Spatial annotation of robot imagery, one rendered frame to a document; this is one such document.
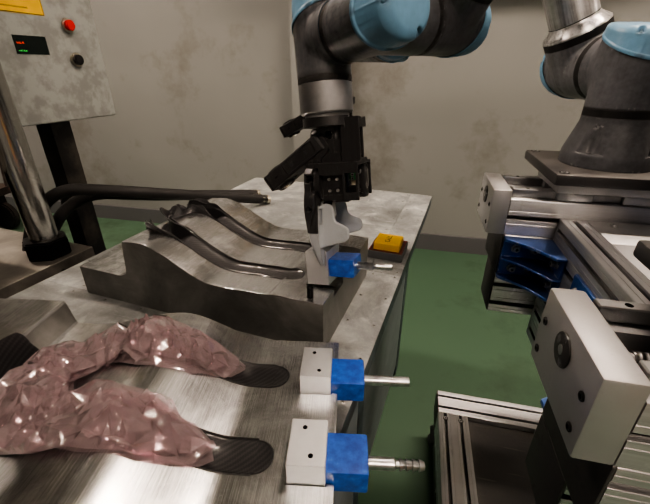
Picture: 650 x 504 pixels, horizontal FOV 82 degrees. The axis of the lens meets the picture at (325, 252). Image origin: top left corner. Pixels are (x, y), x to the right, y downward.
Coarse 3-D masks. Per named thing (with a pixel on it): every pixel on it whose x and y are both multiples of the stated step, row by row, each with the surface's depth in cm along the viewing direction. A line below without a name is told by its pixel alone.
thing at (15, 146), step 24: (0, 72) 75; (0, 96) 76; (0, 120) 77; (0, 144) 79; (24, 144) 81; (24, 168) 82; (24, 192) 83; (24, 216) 86; (48, 216) 88; (24, 240) 90; (48, 240) 89
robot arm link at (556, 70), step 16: (544, 0) 71; (560, 0) 68; (576, 0) 68; (592, 0) 68; (560, 16) 70; (576, 16) 69; (592, 16) 68; (608, 16) 68; (560, 32) 71; (576, 32) 69; (592, 32) 68; (544, 48) 75; (560, 48) 72; (576, 48) 70; (544, 64) 80; (560, 64) 74; (544, 80) 80; (560, 80) 75; (560, 96) 80; (576, 96) 74
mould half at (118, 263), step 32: (192, 224) 72; (256, 224) 81; (128, 256) 65; (160, 256) 63; (192, 256) 65; (256, 256) 70; (288, 256) 69; (96, 288) 73; (128, 288) 69; (160, 288) 66; (192, 288) 63; (224, 288) 60; (256, 288) 59; (288, 288) 59; (320, 288) 59; (352, 288) 70; (224, 320) 64; (256, 320) 61; (288, 320) 58; (320, 320) 56
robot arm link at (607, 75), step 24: (624, 24) 60; (648, 24) 58; (600, 48) 64; (624, 48) 60; (648, 48) 58; (576, 72) 70; (600, 72) 64; (624, 72) 60; (648, 72) 59; (600, 96) 64; (624, 96) 61; (648, 96) 60
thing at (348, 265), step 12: (312, 252) 57; (336, 252) 61; (312, 264) 58; (336, 264) 57; (348, 264) 56; (360, 264) 57; (372, 264) 57; (384, 264) 56; (312, 276) 59; (324, 276) 58; (336, 276) 58; (348, 276) 57
